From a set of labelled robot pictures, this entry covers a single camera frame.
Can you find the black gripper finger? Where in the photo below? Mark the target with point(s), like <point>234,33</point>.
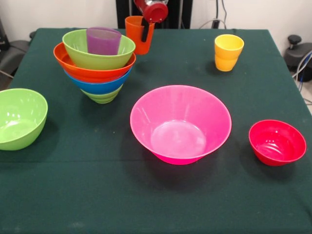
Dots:
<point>145,31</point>

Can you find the small green plastic bowl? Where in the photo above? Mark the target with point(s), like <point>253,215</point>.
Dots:
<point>102,97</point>

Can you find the black power plug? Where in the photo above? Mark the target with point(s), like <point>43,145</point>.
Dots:
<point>215,24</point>

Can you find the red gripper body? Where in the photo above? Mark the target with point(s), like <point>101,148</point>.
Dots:
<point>154,13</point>

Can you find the black office chair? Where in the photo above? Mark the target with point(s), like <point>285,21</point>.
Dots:
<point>14,53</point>

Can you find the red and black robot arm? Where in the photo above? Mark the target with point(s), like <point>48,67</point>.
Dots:
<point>156,2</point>

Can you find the small red plastic bowl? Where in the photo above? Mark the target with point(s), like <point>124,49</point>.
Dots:
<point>276,143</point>

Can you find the large green plastic bowl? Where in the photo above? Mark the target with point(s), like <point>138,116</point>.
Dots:
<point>97,61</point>
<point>19,122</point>

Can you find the orange plastic cup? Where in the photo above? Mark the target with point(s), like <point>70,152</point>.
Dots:
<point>135,36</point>

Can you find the yellow plastic cup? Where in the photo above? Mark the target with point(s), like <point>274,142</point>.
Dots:
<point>229,46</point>
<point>226,64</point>

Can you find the pink plastic bowl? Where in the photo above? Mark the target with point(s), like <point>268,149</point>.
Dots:
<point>180,126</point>

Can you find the dark green tablecloth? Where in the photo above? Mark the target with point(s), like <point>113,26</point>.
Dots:
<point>170,202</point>

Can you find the orange plastic bowl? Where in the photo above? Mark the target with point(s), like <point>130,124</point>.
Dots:
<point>92,74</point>

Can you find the purple plastic cup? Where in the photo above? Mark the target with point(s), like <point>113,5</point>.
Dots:
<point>103,41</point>

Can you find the blue plastic bowl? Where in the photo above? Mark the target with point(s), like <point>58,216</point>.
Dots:
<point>97,87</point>

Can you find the black equipment base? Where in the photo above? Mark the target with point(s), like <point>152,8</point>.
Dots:
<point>296,54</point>

